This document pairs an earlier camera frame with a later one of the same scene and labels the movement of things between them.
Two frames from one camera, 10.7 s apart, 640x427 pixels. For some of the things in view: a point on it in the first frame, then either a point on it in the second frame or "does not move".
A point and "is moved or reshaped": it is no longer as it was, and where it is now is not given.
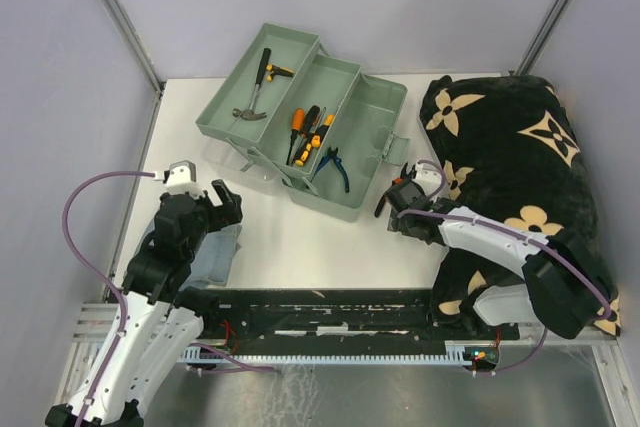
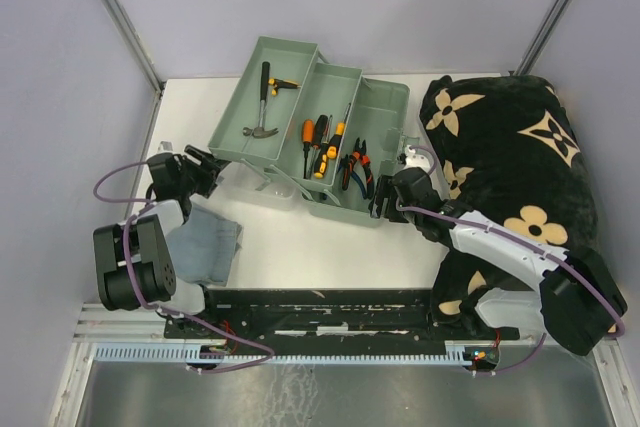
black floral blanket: (510, 152) does not move
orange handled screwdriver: (297, 123) to (308, 131)
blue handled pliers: (333, 155) to (346, 161)
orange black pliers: (395, 184) is moved or reshaped
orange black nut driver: (308, 126) to (320, 128)
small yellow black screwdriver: (315, 141) to (322, 157)
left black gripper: (228, 212) to (209, 169)
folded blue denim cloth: (213, 261) does not move
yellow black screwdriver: (321, 131) to (334, 141)
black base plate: (342, 318) does not move
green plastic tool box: (328, 129) is moved or reshaped
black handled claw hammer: (250, 114) to (261, 131)
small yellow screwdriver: (276, 70) to (281, 83)
